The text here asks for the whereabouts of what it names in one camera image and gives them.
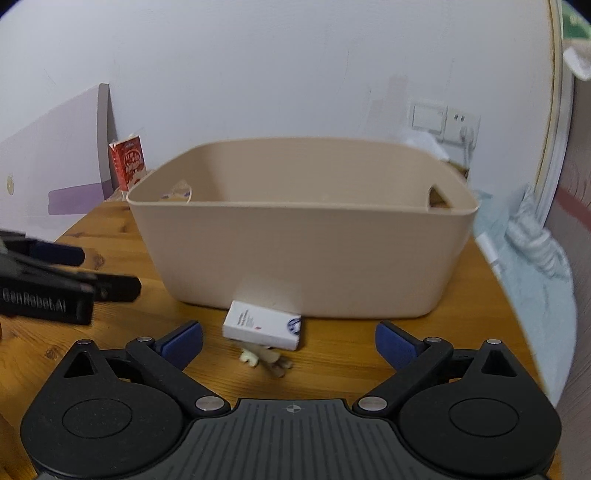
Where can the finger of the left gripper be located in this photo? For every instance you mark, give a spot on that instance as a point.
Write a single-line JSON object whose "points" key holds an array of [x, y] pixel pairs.
{"points": [[115, 288], [54, 253]]}

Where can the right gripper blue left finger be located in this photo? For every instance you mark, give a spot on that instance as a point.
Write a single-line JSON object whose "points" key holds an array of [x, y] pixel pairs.
{"points": [[182, 345]]}

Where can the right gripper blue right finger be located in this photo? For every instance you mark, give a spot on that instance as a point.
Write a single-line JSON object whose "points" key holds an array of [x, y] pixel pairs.
{"points": [[397, 346]]}

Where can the white small medicine box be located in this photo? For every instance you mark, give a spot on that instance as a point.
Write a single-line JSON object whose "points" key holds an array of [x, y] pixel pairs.
{"points": [[249, 323]]}

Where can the beige hair clip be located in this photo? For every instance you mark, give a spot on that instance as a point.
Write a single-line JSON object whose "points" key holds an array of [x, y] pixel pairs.
{"points": [[255, 355]]}

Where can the purple white board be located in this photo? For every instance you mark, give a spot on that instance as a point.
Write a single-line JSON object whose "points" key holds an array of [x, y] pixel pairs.
{"points": [[57, 169]]}

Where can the red white small carton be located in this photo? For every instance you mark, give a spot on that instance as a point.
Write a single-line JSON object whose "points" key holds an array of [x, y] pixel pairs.
{"points": [[128, 161]]}

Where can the beige plastic storage basket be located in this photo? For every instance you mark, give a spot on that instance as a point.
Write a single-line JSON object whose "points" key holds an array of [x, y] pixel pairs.
{"points": [[322, 227]]}

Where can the gold tissue pack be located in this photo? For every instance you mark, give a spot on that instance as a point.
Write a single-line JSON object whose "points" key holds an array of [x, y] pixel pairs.
{"points": [[427, 165]]}

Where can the light blue blanket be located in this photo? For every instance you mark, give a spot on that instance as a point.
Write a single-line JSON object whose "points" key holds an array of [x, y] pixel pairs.
{"points": [[535, 274]]}

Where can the green hanging tissue box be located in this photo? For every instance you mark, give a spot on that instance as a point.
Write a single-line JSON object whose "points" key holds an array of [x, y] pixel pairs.
{"points": [[576, 37]]}

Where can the white bed headboard frame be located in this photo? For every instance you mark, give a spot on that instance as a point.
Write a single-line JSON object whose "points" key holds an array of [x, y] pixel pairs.
{"points": [[558, 128]]}

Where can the white plug with cable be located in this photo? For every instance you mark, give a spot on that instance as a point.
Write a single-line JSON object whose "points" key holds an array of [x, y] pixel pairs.
{"points": [[467, 152]]}

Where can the white wall switch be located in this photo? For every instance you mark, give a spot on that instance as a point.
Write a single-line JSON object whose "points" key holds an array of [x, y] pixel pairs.
{"points": [[428, 116]]}

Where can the white wall socket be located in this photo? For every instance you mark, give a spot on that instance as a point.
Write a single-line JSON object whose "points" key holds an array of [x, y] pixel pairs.
{"points": [[461, 126]]}

